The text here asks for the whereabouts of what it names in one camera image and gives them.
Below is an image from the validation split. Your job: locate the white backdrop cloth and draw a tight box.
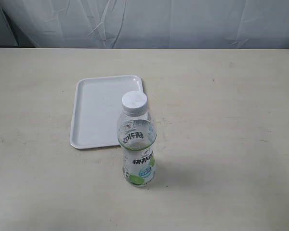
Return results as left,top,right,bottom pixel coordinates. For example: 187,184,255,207
0,0,289,49

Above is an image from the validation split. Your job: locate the white rectangular plastic tray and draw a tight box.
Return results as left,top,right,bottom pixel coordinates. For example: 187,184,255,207
69,75,144,150

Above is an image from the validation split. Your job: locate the clear bottle white cap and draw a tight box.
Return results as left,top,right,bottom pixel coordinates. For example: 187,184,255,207
117,91,157,187

